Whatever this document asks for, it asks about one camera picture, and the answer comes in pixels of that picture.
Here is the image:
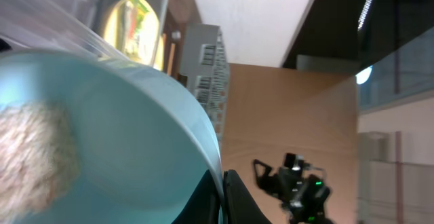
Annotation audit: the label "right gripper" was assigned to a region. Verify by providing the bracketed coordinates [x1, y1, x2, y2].
[252, 159, 304, 200]

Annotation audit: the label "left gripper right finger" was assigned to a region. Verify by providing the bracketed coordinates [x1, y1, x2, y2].
[223, 170, 271, 224]

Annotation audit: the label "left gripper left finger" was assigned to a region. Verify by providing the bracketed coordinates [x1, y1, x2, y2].
[172, 170, 220, 224]

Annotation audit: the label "light blue bowl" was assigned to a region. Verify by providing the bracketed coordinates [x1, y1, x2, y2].
[1, 50, 224, 223]

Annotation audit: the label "food scraps rice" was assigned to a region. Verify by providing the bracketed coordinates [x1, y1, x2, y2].
[1, 103, 81, 223]

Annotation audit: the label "yellow plate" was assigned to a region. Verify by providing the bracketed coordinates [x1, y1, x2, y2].
[101, 0, 164, 71]

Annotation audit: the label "green snack wrapper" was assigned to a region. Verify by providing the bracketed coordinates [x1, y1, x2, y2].
[123, 0, 149, 58]

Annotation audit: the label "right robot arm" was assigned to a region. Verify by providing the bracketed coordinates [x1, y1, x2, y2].
[252, 153, 333, 224]

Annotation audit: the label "grey dishwasher rack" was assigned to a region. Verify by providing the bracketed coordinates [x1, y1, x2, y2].
[178, 24, 230, 144]

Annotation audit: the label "clear plastic bin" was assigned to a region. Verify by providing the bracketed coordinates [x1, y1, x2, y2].
[1, 0, 168, 59]

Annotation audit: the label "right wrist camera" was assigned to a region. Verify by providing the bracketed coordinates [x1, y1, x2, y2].
[283, 153, 304, 171]

